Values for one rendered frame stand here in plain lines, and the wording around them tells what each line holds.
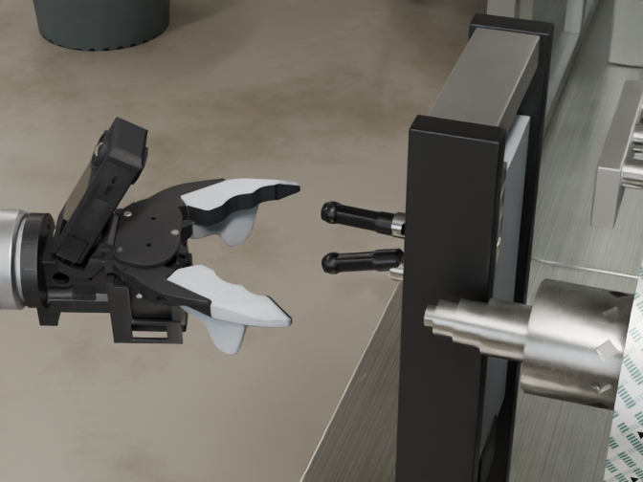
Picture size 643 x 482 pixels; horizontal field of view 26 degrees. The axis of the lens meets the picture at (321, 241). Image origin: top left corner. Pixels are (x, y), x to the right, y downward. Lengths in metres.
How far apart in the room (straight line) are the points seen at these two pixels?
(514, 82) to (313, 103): 3.10
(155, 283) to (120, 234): 0.06
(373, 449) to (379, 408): 0.06
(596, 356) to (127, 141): 0.38
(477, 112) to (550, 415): 0.68
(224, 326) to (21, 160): 2.72
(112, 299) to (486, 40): 0.35
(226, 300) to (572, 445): 0.51
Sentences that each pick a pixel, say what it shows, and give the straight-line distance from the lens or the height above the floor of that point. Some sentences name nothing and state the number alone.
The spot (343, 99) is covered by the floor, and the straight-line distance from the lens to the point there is 3.91.
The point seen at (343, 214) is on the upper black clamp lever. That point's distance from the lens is 0.81.
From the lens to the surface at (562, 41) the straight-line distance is 1.49.
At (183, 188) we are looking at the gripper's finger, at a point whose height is 1.25.
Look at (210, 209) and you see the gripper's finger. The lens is 1.05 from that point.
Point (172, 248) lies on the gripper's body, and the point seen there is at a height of 1.24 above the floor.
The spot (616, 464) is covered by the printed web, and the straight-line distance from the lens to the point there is 0.72.
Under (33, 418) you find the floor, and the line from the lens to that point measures 2.83.
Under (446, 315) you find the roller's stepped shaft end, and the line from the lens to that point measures 0.77.
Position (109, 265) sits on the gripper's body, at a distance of 1.01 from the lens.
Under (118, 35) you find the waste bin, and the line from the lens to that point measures 4.23.
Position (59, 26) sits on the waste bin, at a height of 0.07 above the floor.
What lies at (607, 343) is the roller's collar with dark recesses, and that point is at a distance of 0.74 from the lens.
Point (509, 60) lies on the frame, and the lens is 0.83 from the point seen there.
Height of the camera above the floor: 1.80
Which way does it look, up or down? 33 degrees down
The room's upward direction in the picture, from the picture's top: straight up
